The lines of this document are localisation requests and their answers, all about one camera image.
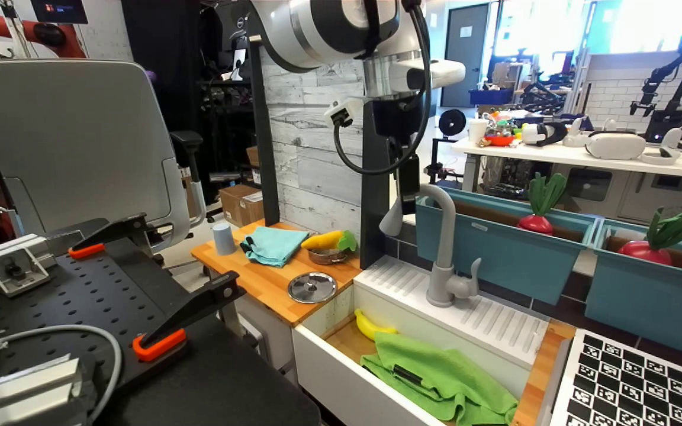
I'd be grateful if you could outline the white cup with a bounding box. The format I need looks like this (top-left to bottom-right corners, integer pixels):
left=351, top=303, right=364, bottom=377
left=468, top=118, right=490, bottom=145

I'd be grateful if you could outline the white headset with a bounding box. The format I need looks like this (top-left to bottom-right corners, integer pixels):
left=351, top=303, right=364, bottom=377
left=584, top=130, right=648, bottom=161
left=520, top=121, right=569, bottom=147

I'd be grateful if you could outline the toy kitchen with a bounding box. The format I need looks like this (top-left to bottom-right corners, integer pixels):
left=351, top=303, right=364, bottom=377
left=191, top=35, right=682, bottom=426

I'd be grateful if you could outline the cardboard box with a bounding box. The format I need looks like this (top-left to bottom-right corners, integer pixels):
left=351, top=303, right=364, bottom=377
left=219, top=184, right=265, bottom=229

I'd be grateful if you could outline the grey cup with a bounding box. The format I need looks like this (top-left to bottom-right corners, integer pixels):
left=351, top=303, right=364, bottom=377
left=212, top=222, right=237, bottom=256

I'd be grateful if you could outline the teal cloth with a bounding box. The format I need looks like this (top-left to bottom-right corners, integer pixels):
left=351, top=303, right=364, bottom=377
left=240, top=226, right=311, bottom=268

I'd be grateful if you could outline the bowl of toys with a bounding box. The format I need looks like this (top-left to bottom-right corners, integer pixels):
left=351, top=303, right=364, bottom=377
left=481, top=111, right=523, bottom=148

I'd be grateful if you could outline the white table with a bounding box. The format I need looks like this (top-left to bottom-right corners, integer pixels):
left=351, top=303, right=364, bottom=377
left=452, top=136, right=682, bottom=227

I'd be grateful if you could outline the grey office chair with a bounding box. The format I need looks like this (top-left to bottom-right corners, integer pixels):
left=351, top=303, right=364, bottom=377
left=0, top=59, right=207, bottom=256

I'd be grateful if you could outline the black disc on stand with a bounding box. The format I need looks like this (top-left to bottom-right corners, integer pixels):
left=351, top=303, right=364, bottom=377
left=427, top=108, right=468, bottom=185

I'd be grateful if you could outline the white toy sink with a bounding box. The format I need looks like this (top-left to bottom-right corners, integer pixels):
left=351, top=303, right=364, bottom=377
left=292, top=256, right=549, bottom=426

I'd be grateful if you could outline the blue bin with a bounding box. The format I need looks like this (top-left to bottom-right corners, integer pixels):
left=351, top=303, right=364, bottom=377
left=469, top=87, right=515, bottom=107

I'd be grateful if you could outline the green cloth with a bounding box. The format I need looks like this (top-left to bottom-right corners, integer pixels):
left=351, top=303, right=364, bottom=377
left=359, top=331, right=520, bottom=426

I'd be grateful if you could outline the small metal pot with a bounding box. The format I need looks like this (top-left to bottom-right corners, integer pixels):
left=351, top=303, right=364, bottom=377
left=308, top=247, right=351, bottom=266

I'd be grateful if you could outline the metal pot lid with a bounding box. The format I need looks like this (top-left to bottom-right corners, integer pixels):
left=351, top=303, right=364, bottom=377
left=287, top=272, right=339, bottom=305

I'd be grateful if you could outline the monitor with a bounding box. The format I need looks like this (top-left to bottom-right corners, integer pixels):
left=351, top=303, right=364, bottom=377
left=30, top=0, right=89, bottom=25

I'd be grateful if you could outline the toy radish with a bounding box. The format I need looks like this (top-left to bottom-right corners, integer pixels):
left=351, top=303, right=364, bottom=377
left=617, top=205, right=682, bottom=266
left=517, top=172, right=568, bottom=235

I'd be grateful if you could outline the black shelf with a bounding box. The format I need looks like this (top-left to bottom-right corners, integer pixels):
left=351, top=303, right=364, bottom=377
left=198, top=0, right=257, bottom=205

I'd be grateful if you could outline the aluminium block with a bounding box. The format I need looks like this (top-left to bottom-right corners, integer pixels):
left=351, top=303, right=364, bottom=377
left=0, top=354, right=98, bottom=426

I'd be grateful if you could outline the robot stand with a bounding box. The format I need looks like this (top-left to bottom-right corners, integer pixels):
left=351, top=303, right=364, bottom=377
left=0, top=218, right=322, bottom=426

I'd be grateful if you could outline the black clamp with orange tip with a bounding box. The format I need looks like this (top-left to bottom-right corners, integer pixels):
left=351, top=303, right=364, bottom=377
left=67, top=212, right=156, bottom=260
left=132, top=270, right=246, bottom=363

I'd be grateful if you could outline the teal planter box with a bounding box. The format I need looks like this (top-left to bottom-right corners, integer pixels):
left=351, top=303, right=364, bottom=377
left=415, top=188, right=603, bottom=306
left=584, top=219, right=682, bottom=365

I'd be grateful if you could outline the black and white marker board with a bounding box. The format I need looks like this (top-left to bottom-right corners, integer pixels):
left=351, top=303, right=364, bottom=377
left=547, top=328, right=682, bottom=426

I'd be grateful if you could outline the grey toy tap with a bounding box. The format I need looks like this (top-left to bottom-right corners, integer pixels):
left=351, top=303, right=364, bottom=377
left=379, top=183, right=483, bottom=308

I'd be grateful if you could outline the yellow toy corn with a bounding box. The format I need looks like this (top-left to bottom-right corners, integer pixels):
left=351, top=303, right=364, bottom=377
left=300, top=230, right=345, bottom=251

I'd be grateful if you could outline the aluminium bracket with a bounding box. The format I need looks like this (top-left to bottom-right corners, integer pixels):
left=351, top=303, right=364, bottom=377
left=0, top=233, right=58, bottom=304

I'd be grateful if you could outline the grey door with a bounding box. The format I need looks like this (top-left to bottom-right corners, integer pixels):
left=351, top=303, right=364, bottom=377
left=440, top=3, right=491, bottom=108

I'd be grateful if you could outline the yellow toy banana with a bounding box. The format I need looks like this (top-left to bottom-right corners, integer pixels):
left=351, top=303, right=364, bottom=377
left=353, top=308, right=398, bottom=342

